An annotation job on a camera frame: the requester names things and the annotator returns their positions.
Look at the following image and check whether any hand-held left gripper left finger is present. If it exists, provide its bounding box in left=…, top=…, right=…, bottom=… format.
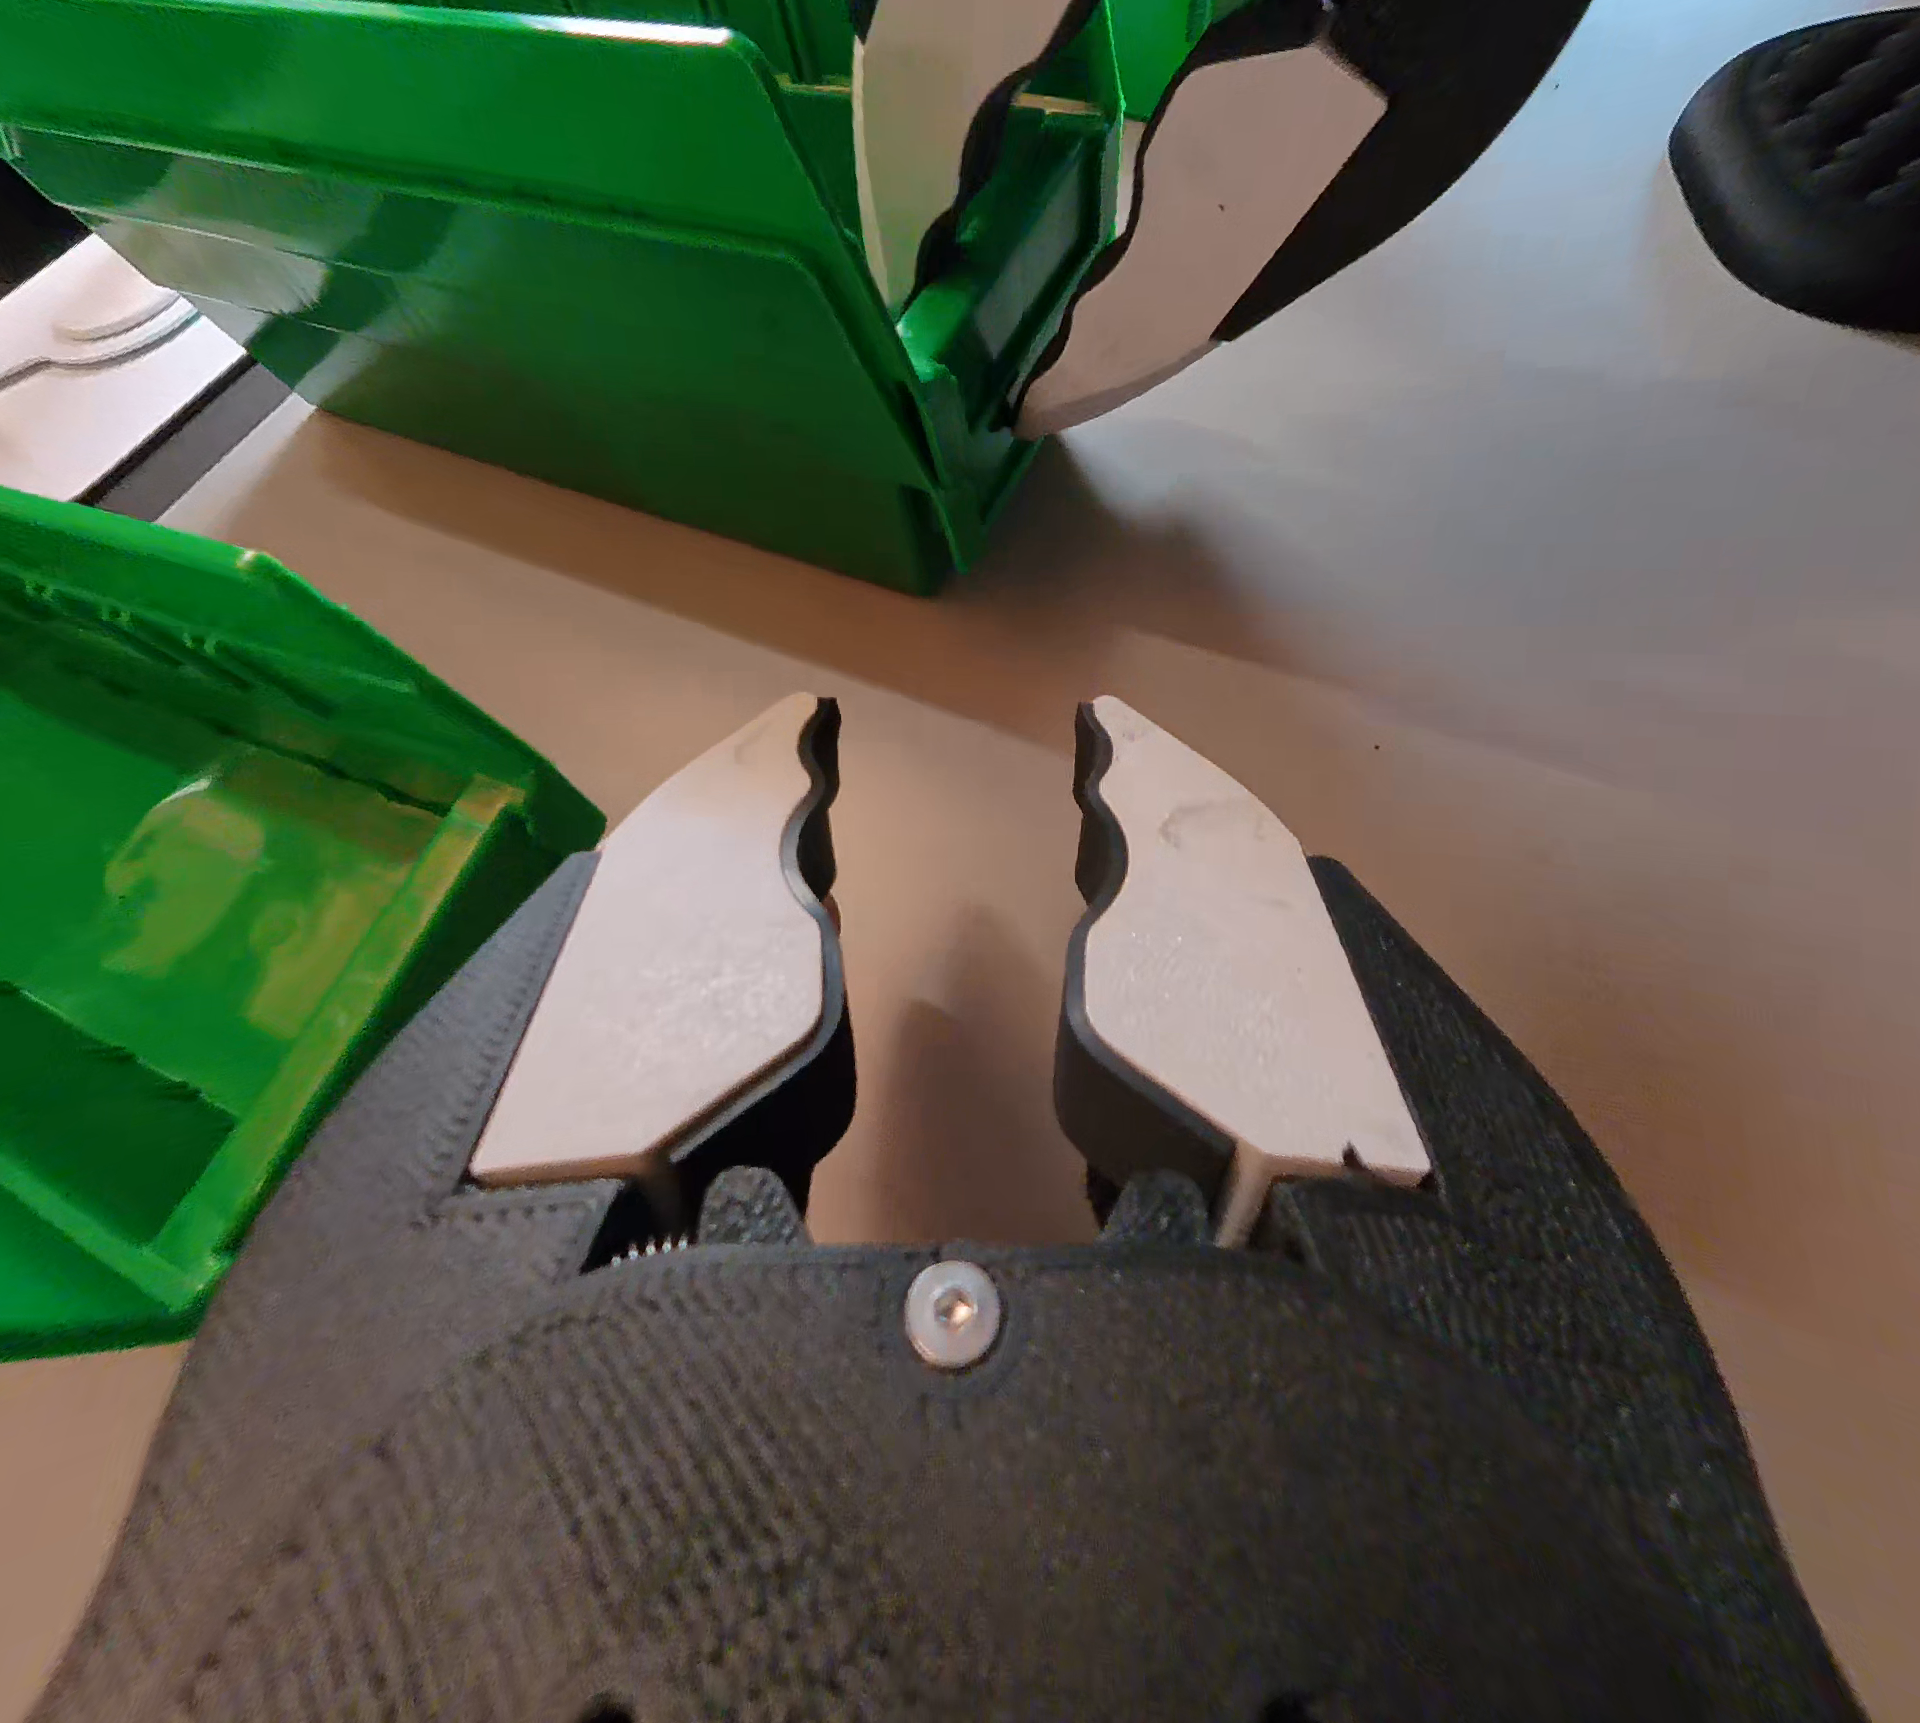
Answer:
left=469, top=693, right=858, bottom=1237

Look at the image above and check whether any white sign stand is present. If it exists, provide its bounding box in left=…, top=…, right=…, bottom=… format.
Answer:
left=0, top=230, right=250, bottom=501

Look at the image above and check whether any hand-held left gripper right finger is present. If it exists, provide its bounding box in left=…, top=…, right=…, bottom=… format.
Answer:
left=1055, top=697, right=1435, bottom=1245

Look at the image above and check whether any green plastic bin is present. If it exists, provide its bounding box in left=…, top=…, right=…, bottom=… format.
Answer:
left=0, top=0, right=1248, bottom=436
left=0, top=485, right=607, bottom=1365
left=0, top=118, right=963, bottom=509
left=90, top=208, right=1038, bottom=599

